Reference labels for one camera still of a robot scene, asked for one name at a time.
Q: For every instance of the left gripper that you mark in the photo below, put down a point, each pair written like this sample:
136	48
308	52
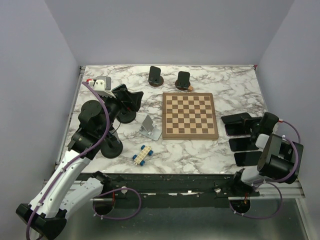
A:
134	100

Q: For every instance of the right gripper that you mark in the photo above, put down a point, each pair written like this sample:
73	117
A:
249	121

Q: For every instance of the black phone teal case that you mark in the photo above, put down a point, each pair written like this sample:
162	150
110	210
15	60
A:
242	144

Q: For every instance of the black phone pink case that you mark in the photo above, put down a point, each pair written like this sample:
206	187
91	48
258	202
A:
236	129

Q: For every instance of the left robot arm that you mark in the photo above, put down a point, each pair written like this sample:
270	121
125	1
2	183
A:
49	211

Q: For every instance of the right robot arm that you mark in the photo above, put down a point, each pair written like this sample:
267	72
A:
264	157

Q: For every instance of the black round clamp stand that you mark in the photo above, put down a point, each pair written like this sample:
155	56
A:
126	117

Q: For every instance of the round wooden stand left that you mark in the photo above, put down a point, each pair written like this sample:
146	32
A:
154	78

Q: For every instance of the round wooden stand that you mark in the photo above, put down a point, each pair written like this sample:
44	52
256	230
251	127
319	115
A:
183	80
154	78

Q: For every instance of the silver metal phone stand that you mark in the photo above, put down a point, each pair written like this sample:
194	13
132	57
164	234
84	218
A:
149	129

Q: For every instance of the round wooden stand right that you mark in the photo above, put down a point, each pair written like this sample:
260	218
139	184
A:
183	80

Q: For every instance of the black stand with blue phone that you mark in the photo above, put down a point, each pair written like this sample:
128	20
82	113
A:
111	147

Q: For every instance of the toy brick car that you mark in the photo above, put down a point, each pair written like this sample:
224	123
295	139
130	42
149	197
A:
139	159

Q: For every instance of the wooden chessboard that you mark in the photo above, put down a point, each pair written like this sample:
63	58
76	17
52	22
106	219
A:
189	116

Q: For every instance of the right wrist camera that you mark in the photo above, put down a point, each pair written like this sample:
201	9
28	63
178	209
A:
276	126

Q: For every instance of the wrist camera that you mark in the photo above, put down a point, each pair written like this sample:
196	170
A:
276	126
101	85

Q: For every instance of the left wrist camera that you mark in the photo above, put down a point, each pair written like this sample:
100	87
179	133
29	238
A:
101	85

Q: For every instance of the black front rail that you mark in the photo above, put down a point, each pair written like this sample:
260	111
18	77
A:
168	191

